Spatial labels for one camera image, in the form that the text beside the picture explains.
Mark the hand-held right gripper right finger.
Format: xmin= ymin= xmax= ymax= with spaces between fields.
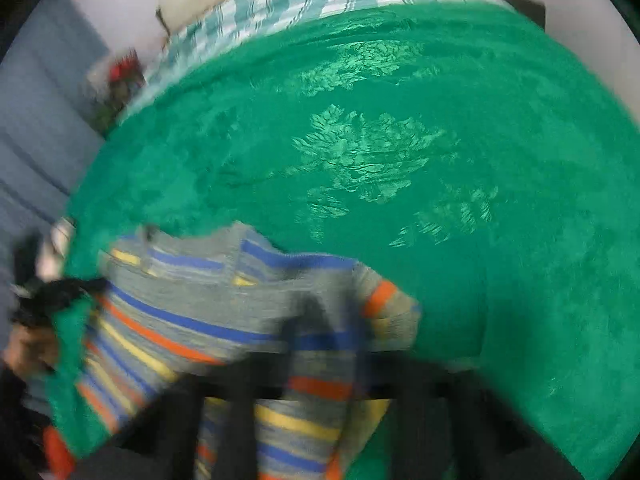
xmin=350 ymin=310 xmax=586 ymax=480

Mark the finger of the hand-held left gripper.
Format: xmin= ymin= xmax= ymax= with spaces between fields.
xmin=47 ymin=277 xmax=108 ymax=313

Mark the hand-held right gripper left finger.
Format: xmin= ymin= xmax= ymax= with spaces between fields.
xmin=75 ymin=300 xmax=326 ymax=480

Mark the blue curtain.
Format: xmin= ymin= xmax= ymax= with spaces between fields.
xmin=0 ymin=0 xmax=111 ymax=241

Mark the striped knit sweater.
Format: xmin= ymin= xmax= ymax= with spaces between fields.
xmin=42 ymin=222 xmax=423 ymax=480

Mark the red and dark blurred object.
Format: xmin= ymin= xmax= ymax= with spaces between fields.
xmin=85 ymin=50 xmax=146 ymax=131

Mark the person's left hand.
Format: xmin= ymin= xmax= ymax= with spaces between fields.
xmin=2 ymin=322 xmax=58 ymax=376

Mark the green plush blanket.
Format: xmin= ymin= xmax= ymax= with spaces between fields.
xmin=45 ymin=2 xmax=640 ymax=480

